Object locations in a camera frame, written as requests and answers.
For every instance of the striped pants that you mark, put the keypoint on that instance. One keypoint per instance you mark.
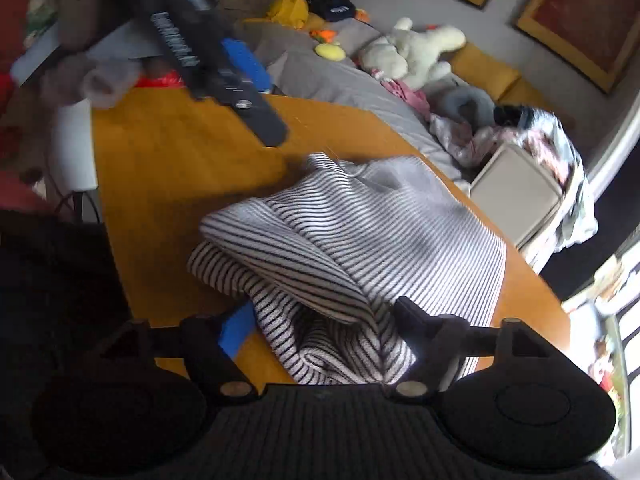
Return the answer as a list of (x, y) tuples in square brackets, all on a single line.
[(350, 240)]

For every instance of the yellow cushion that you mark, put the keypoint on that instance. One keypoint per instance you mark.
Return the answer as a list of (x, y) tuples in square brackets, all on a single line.
[(485, 72), (525, 95)]

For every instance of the black cap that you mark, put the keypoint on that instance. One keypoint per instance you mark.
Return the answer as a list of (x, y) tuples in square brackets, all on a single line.
[(332, 7)]

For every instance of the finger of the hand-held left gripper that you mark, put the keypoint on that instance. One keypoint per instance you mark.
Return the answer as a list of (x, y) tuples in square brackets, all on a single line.
[(265, 122), (247, 62)]

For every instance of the yellow plush toy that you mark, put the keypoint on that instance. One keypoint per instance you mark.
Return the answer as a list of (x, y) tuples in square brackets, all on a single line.
[(329, 52), (290, 10)]

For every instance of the pink cloth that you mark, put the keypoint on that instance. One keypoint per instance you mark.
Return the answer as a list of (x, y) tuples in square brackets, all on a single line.
[(407, 95)]

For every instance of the dark curtain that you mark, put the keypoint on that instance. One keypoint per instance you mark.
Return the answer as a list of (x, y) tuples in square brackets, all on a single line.
[(575, 270)]

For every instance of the person's left forearm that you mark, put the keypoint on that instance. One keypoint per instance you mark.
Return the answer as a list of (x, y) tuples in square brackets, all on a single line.
[(107, 82)]

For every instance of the small orange toy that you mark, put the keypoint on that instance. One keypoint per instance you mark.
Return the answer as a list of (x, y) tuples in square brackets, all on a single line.
[(363, 16)]

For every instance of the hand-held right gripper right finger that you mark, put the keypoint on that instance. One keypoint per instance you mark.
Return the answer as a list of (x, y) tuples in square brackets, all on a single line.
[(420, 322)]

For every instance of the pile of mixed clothes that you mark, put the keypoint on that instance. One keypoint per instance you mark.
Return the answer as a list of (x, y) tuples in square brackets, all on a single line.
[(570, 160)]

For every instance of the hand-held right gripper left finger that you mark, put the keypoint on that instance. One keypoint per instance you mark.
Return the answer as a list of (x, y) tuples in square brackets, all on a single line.
[(235, 332)]

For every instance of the beige curtain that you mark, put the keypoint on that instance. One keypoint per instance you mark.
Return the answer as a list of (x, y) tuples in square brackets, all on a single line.
[(620, 150)]

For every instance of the grey neck pillow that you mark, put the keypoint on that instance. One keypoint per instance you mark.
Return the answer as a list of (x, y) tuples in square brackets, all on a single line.
[(475, 102)]

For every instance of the white plush duck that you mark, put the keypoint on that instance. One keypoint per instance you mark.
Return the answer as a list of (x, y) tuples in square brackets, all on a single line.
[(415, 55)]

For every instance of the orange plush toy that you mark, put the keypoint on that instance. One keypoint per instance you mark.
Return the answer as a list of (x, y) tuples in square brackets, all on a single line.
[(324, 35)]

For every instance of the grey covered sofa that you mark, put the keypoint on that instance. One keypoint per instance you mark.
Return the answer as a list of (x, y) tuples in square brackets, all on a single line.
[(325, 80)]

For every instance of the red bowl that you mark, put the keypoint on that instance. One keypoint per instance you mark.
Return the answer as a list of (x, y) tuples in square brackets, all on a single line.
[(160, 80)]

